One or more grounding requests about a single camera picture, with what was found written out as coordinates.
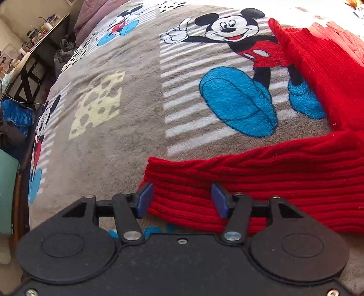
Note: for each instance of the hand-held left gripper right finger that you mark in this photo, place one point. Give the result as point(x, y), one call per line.
point(220, 199)

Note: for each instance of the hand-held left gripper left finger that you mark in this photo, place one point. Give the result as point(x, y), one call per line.
point(144, 199)

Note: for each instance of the red knit sweater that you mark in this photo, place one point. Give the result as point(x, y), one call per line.
point(284, 176)

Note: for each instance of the printed cartoon blanket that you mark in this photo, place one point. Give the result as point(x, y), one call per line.
point(128, 128)

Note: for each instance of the teal board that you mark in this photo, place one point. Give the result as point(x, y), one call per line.
point(8, 193)

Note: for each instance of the dark cloth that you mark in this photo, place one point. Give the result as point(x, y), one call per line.
point(11, 136)

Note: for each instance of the blue plastic bag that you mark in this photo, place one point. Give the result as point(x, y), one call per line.
point(17, 115)

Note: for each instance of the grey plastic bag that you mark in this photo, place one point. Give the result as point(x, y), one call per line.
point(64, 54)

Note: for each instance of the pink quilt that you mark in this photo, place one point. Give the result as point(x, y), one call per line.
point(91, 17)

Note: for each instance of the black desk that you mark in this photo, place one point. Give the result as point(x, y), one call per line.
point(48, 33)

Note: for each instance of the cluttered dark side table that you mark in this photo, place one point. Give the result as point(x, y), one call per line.
point(42, 28)

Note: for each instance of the wooden bed frame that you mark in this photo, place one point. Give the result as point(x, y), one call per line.
point(20, 205)

